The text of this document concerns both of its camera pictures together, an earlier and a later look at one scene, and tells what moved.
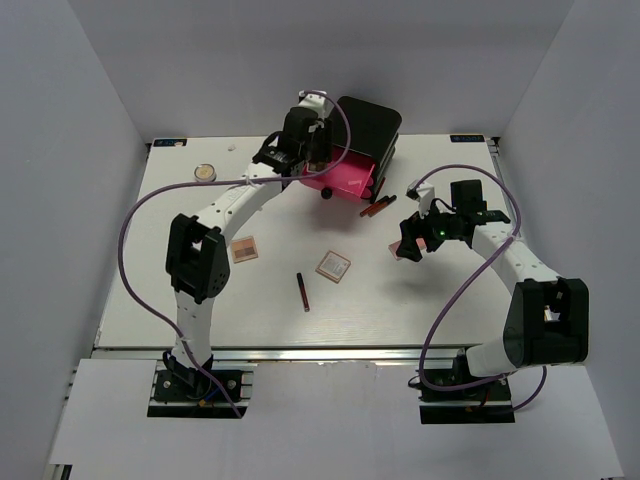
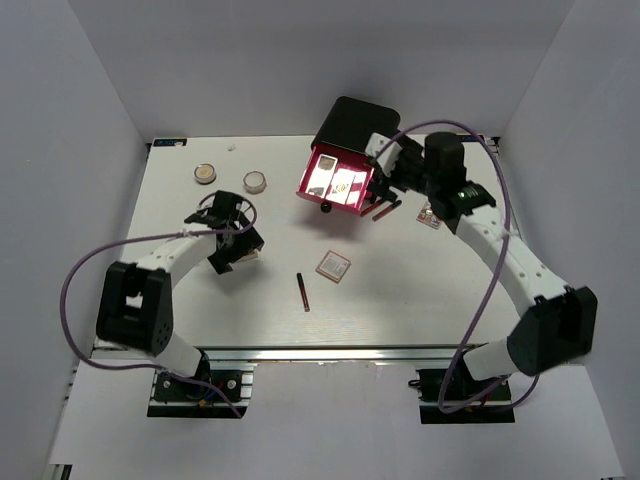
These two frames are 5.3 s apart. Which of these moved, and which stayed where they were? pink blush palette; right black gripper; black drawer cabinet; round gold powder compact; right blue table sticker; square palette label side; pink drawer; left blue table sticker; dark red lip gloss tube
Moved: right black gripper; pink blush palette; pink drawer
Stayed: round gold powder compact; square palette label side; right blue table sticker; dark red lip gloss tube; black drawer cabinet; left blue table sticker
